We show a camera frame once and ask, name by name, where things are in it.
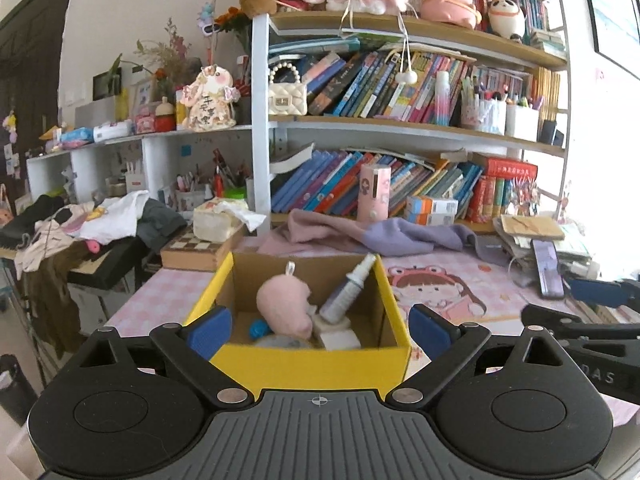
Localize colourful sticker decoration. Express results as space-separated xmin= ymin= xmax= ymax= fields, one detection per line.
xmin=507 ymin=177 xmax=541 ymax=218

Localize pink pig plush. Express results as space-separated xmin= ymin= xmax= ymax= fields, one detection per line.
xmin=419 ymin=0 xmax=483 ymax=30

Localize orange blue white carton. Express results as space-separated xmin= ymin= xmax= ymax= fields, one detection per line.
xmin=405 ymin=196 xmax=458 ymax=215
xmin=404 ymin=212 xmax=456 ymax=227

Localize row of yellow books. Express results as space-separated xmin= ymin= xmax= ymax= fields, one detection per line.
xmin=537 ymin=66 xmax=562 ymax=123

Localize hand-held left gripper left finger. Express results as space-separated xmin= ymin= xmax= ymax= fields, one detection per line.
xmin=72 ymin=306 xmax=253 ymax=408

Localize pile of books and papers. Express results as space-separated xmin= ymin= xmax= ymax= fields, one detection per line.
xmin=492 ymin=215 xmax=640 ymax=326

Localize white foam blocks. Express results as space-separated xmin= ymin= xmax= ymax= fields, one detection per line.
xmin=312 ymin=317 xmax=351 ymax=341

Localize dark wooden door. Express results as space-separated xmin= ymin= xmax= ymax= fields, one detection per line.
xmin=0 ymin=0 xmax=76 ymax=201

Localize pink squishy toy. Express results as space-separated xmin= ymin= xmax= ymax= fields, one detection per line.
xmin=256 ymin=260 xmax=316 ymax=338

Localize yellow cardboard box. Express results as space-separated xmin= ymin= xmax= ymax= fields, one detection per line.
xmin=182 ymin=250 xmax=412 ymax=396

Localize row of colourful books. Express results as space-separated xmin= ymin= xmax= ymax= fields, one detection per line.
xmin=300 ymin=50 xmax=476 ymax=123

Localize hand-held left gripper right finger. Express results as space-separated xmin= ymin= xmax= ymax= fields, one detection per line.
xmin=384 ymin=305 xmax=571 ymax=408

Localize dried flower bouquet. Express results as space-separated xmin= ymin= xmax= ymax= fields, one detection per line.
xmin=135 ymin=17 xmax=201 ymax=91

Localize pink cat figurine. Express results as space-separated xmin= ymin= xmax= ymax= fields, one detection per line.
xmin=179 ymin=65 xmax=237 ymax=133

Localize white rabbit pen holder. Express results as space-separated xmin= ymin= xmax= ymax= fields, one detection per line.
xmin=124 ymin=160 xmax=147 ymax=193

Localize row of blue books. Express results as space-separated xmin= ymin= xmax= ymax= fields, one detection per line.
xmin=270 ymin=147 xmax=483 ymax=221

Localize black trash bin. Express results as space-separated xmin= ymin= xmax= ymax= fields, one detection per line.
xmin=0 ymin=355 xmax=31 ymax=426

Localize clear pen cup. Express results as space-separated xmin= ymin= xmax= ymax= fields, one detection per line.
xmin=175 ymin=187 xmax=207 ymax=211

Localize cream quilted handbag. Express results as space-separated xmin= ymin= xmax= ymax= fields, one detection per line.
xmin=267 ymin=62 xmax=308 ymax=117

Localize orange flowers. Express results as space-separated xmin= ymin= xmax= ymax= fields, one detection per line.
xmin=215 ymin=5 xmax=251 ymax=36

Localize white pompom string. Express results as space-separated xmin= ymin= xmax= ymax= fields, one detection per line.
xmin=397 ymin=35 xmax=419 ymax=86

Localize brown paper envelope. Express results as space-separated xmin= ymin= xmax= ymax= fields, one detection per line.
xmin=500 ymin=214 xmax=566 ymax=241

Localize white charger plug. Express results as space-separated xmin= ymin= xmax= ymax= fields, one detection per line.
xmin=320 ymin=330 xmax=362 ymax=351

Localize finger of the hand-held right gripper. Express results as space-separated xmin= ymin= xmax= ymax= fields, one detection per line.
xmin=520 ymin=304 xmax=640 ymax=345
xmin=568 ymin=275 xmax=640 ymax=311

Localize black photo frame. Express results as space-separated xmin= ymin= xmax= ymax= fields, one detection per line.
xmin=92 ymin=71 xmax=123 ymax=101

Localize small black device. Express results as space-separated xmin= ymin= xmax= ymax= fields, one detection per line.
xmin=537 ymin=119 xmax=565 ymax=147

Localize white low shelf unit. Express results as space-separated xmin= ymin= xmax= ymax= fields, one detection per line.
xmin=26 ymin=124 xmax=253 ymax=211

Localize pink gradient tube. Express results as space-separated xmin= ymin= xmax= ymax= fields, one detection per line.
xmin=434 ymin=71 xmax=451 ymax=126

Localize pile of clothes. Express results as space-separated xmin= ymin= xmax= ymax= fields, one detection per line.
xmin=15 ymin=190 xmax=188 ymax=356

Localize pink cylindrical container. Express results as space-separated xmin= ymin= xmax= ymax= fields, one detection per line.
xmin=356 ymin=162 xmax=392 ymax=222

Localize cream tissue box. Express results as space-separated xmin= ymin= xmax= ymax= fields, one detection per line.
xmin=192 ymin=197 xmax=268 ymax=242

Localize white bookshelf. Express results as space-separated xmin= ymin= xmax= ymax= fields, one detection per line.
xmin=250 ymin=0 xmax=571 ymax=241

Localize black side table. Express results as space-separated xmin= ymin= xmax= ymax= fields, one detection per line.
xmin=0 ymin=230 xmax=166 ymax=291

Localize dark smartphone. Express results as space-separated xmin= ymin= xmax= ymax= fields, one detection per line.
xmin=531 ymin=240 xmax=565 ymax=299

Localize wooden chessboard box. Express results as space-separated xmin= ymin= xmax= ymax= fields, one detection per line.
xmin=160 ymin=225 xmax=246 ymax=272

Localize panda plush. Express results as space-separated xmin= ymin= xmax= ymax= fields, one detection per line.
xmin=487 ymin=0 xmax=527 ymax=43

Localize red books set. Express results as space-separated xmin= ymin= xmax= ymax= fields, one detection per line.
xmin=467 ymin=156 xmax=538 ymax=223

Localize wall poster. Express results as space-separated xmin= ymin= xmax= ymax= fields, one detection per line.
xmin=580 ymin=0 xmax=640 ymax=68

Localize small spray bottle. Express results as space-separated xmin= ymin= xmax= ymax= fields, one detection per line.
xmin=319 ymin=252 xmax=377 ymax=325

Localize lavender cloth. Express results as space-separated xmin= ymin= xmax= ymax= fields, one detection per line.
xmin=360 ymin=217 xmax=506 ymax=263

